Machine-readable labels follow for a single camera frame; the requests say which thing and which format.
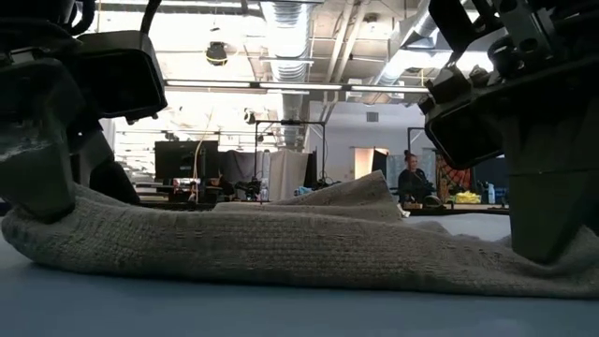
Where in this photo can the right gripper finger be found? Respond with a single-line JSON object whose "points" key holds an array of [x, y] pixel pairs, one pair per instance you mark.
{"points": [[552, 196]]}

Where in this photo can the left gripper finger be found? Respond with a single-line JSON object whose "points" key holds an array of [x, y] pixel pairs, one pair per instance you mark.
{"points": [[37, 164], [103, 173]]}

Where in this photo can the grey-beige towel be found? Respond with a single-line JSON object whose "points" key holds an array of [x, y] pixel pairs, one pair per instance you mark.
{"points": [[281, 243]]}

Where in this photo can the dark monitor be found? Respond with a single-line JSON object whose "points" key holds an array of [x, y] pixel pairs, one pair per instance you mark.
{"points": [[491, 171]]}

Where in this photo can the black monitor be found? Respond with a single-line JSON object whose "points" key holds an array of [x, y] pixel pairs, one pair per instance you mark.
{"points": [[185, 161]]}

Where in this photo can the yellow cloth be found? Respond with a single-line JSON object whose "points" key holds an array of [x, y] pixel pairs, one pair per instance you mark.
{"points": [[468, 197]]}

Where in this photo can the orange patterned cloth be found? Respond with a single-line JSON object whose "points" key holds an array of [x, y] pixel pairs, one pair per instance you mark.
{"points": [[454, 175]]}

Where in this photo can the person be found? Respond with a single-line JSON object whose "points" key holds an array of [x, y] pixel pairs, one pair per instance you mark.
{"points": [[414, 180]]}

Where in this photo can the grey cloth partition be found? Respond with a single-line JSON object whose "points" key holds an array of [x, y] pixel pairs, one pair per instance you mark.
{"points": [[243, 166]]}

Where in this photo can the clear plastic bottle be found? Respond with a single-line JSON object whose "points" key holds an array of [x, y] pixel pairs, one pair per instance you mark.
{"points": [[264, 192]]}

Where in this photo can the black hanging ceiling speaker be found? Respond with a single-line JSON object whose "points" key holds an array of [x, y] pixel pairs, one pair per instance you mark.
{"points": [[216, 54]]}

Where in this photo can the black panel board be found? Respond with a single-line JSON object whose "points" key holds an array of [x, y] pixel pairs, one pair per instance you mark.
{"points": [[380, 164]]}

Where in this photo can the white cloth partition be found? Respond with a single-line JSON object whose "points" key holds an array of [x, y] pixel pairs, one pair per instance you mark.
{"points": [[287, 173]]}

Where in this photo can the beige door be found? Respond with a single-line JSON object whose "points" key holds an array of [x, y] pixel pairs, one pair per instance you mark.
{"points": [[362, 164]]}

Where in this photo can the long ceiling light bar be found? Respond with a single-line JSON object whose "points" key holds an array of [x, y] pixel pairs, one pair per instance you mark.
{"points": [[281, 85]]}

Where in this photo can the turquoise cloth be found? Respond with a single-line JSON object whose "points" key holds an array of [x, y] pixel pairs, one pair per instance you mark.
{"points": [[303, 190]]}

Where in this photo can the black aluminium table frame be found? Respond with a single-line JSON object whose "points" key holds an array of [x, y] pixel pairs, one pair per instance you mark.
{"points": [[468, 210]]}

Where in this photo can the black station frame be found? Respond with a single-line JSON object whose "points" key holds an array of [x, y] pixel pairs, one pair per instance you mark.
{"points": [[290, 122], [408, 140]]}

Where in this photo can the slanted silver ventilation duct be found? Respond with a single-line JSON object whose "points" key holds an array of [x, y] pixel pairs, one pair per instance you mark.
{"points": [[402, 51]]}

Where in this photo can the grey wall vent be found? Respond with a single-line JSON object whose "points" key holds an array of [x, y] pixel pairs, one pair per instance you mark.
{"points": [[372, 117]]}

